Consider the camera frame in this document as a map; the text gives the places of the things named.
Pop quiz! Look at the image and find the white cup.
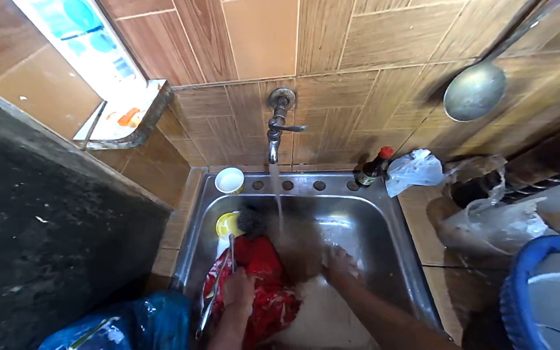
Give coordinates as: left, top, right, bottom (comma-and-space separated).
214, 167, 245, 195

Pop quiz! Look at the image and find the clear plastic bag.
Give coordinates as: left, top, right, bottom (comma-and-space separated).
437, 156, 555, 257

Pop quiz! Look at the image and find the person's left hand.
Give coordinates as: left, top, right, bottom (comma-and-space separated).
224, 266, 255, 310

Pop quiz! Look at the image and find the blue plastic bag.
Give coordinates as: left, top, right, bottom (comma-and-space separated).
38, 290, 192, 350

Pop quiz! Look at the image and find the orange scrap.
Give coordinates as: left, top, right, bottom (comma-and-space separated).
117, 107, 142, 128

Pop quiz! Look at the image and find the person's right hand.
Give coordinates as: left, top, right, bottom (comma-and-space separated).
322, 245, 361, 288

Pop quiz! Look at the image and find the person's right forearm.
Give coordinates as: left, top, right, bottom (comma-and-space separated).
330, 273, 462, 350

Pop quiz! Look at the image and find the dark bottle with red cap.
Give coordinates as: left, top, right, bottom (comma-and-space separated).
356, 146, 395, 188

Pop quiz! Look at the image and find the metal faucet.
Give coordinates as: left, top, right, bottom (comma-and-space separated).
267, 87, 307, 165

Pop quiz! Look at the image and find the long metal utensil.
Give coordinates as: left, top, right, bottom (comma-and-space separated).
195, 255, 228, 340

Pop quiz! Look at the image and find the black scouring pad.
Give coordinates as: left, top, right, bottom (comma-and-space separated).
237, 208, 266, 238

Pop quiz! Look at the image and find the large metal ladle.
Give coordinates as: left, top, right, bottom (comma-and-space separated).
443, 0, 560, 123

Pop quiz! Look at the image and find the window with blue covering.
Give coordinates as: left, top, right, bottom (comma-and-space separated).
12, 0, 148, 104

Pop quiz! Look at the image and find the yellow round dish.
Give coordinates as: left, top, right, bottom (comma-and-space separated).
215, 211, 245, 240

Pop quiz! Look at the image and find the white plastic bag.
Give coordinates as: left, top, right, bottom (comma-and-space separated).
385, 149, 445, 198

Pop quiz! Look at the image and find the red cloth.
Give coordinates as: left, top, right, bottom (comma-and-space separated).
203, 235, 303, 350

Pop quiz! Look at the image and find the metal sink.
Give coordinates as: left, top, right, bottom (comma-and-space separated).
170, 171, 455, 350

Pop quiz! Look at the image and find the blue bucket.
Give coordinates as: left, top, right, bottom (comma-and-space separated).
500, 235, 560, 350

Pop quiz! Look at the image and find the black wire dish rack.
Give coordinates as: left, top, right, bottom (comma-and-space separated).
448, 124, 560, 207

